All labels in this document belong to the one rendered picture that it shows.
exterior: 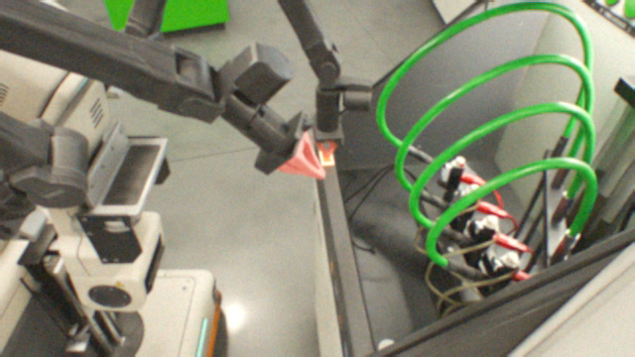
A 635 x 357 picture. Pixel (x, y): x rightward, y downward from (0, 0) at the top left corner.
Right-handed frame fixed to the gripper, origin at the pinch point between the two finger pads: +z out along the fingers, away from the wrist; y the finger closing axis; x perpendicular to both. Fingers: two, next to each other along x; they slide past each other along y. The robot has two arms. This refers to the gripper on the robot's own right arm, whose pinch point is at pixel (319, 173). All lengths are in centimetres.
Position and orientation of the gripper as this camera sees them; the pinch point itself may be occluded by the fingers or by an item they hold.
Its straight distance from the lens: 70.0
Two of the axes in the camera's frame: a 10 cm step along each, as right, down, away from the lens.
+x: 1.6, -6.9, 7.1
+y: 6.8, -4.5, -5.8
